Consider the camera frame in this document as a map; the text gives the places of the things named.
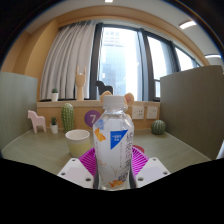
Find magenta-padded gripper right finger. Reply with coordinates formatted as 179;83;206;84
129;146;172;190

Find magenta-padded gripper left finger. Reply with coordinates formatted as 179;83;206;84
57;147;100;190

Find clear plastic water bottle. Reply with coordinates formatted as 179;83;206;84
92;95;135;192

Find white and yellow cup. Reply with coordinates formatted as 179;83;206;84
64;129;92;158

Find round green cactus ornament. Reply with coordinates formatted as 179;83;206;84
151;119;167;136

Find small plant in white pot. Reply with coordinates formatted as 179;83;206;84
50;87;60;102
49;116;59;135

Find round purple number sign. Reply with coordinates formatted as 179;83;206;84
84;109;102;128

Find tall green cactus ornament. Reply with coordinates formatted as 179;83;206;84
60;102;76;134

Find pink horse figurine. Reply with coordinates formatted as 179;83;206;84
27;109;48;134

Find grey-green desk partition panel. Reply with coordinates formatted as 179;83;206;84
159;65;224;161
0;71;39;151

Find beige plush mouse toy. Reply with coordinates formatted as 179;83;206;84
99;90;135;116

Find wooden hand model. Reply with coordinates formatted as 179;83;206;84
74;65;87;101

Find black horse figurine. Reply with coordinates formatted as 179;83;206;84
95;80;114;96

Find white pleated curtain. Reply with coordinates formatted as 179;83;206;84
39;20;98;102

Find dark-framed window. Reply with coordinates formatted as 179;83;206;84
89;22;204;103

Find ceiling lights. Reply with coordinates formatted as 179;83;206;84
104;0;222;59

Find white wall socket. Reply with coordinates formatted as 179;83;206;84
131;105;145;120
146;106;159;120

